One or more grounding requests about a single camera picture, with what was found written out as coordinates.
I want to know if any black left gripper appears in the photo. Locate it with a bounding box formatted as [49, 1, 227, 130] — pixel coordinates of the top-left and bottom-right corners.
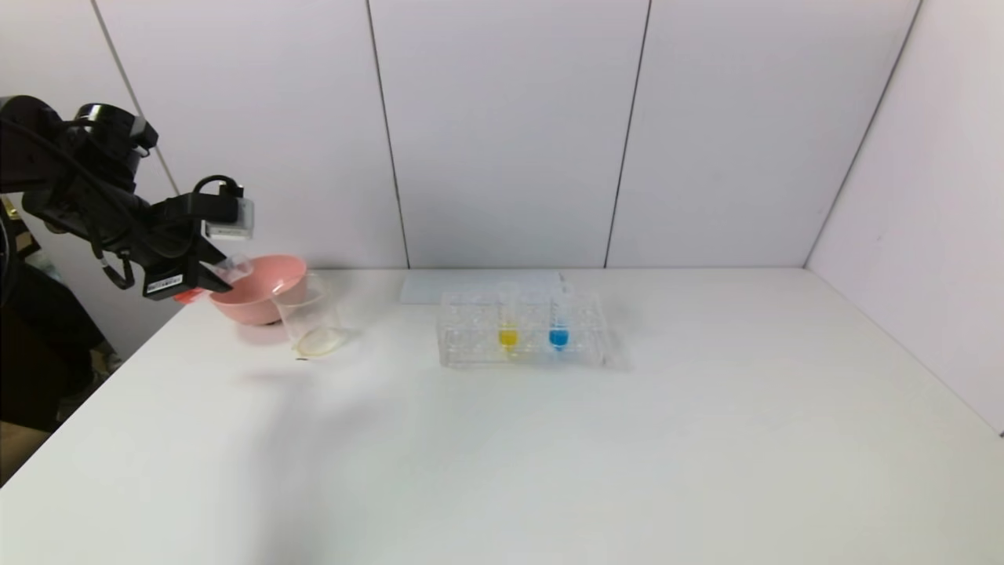
[133, 228, 233, 301]

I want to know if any test tube with red pigment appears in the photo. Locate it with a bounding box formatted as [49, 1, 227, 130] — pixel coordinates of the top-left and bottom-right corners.
[173, 254, 254, 305]

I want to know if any clear glass beaker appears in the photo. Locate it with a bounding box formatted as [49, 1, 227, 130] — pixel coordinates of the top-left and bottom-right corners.
[271, 273, 348, 360]

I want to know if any test tube with yellow pigment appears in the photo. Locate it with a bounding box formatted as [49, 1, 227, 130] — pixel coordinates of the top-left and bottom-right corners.
[498, 289, 520, 356]

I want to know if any test tube with blue pigment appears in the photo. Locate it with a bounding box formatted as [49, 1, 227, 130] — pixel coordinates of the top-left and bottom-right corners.
[548, 286, 570, 355]

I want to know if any clear acrylic test tube rack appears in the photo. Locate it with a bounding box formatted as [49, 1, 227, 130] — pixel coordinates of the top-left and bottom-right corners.
[437, 286, 609, 369]

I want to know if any pink plastic bowl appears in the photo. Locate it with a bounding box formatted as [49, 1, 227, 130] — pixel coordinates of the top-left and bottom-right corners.
[209, 253, 310, 327]

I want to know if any dark background furniture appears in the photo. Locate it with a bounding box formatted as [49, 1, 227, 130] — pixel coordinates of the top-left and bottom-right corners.
[0, 212, 115, 434]

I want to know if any white paper sheet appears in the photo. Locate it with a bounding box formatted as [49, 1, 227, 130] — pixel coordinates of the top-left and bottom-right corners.
[400, 272, 566, 306]

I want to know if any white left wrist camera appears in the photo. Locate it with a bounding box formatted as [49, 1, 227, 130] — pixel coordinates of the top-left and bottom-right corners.
[203, 197, 255, 241]

